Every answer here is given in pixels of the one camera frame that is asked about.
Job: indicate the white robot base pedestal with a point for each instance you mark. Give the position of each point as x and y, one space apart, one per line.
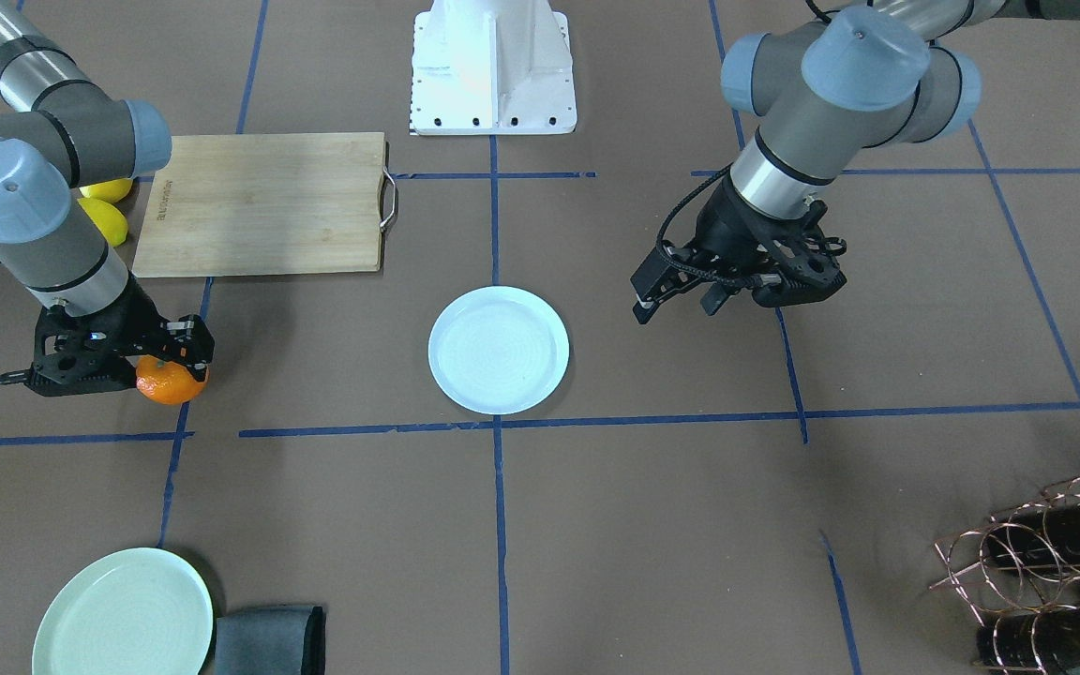
492 67

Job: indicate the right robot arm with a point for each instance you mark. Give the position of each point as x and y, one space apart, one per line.
64 132

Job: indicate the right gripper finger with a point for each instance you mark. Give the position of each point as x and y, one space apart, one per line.
164 349
196 342

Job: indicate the upper yellow lemon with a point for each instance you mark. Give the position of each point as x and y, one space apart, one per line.
112 191

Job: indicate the wooden cutting board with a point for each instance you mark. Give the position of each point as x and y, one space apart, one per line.
236 205

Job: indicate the folded grey cloth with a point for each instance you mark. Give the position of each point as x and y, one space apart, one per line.
288 639

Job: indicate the copper wire bottle rack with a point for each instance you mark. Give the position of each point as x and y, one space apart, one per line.
1019 574

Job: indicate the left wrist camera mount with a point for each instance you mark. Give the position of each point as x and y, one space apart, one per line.
801 260

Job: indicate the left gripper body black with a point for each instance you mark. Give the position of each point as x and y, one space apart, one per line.
729 227

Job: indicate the light green plate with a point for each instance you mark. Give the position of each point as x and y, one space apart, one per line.
142 610

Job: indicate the lower yellow lemon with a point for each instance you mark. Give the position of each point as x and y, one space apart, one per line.
110 221

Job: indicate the yellow lemon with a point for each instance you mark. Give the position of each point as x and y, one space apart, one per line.
112 191
110 221

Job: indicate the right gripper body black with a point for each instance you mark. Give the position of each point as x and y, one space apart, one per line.
139 312

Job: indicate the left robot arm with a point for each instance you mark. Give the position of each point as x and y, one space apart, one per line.
864 75

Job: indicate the orange fruit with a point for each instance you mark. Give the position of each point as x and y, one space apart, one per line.
166 382

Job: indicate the light blue plate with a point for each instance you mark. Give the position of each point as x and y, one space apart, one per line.
498 350

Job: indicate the dark glass wine bottle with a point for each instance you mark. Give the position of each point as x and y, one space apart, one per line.
1037 538

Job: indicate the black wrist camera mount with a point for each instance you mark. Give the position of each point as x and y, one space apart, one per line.
78 355

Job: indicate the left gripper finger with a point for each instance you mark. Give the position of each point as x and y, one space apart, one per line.
716 296
654 283

